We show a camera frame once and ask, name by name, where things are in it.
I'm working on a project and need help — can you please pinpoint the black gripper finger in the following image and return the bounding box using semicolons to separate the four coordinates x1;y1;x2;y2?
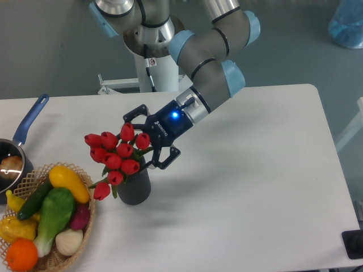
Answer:
123;104;150;133
147;144;181;170

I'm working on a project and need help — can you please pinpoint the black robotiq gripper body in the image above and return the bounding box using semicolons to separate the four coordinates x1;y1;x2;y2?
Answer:
143;100;193;150

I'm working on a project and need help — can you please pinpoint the red tulip bouquet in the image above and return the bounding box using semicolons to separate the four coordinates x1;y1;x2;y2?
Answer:
85;124;153;201

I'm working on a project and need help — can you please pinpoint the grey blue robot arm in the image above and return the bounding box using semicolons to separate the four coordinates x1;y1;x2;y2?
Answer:
90;1;260;169

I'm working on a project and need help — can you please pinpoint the dark grey ribbed vase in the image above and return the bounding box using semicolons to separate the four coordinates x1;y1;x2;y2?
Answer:
117;168;151;205

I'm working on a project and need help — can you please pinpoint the yellow squash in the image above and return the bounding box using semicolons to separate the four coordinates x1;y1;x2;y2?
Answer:
49;165;90;204

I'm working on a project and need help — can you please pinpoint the purple red radish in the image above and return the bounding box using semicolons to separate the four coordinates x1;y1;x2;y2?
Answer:
69;204;91;231

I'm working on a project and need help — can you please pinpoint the green bok choy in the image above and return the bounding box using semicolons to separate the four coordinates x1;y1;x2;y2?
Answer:
33;188;75;258

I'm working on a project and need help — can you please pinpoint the white garlic bulb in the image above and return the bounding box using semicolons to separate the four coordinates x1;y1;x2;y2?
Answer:
56;228;83;256

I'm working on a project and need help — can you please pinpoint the brown bread roll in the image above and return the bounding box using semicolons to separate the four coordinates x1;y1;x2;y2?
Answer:
1;156;23;180

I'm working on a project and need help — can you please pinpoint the dark green cucumber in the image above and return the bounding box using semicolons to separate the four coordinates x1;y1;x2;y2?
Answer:
17;179;53;220

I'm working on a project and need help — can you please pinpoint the small yellow banana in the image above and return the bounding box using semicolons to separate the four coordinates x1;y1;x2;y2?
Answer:
6;190;26;213

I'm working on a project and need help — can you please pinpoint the yellow corn cob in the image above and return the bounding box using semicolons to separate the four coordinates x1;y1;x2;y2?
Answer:
1;216;37;244

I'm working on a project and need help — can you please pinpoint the orange fruit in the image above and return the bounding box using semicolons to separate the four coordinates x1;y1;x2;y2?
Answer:
6;239;38;271

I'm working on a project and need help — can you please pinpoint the black device at edge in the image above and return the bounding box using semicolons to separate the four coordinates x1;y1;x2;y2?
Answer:
341;229;362;260

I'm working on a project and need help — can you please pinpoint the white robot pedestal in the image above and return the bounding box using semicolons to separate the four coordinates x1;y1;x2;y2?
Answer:
97;16;196;95

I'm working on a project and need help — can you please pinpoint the blue handled saucepan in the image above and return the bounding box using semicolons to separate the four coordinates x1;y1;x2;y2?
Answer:
1;94;49;205

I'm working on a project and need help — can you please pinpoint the white table leg frame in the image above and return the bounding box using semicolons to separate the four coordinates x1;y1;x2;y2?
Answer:
335;97;362;152

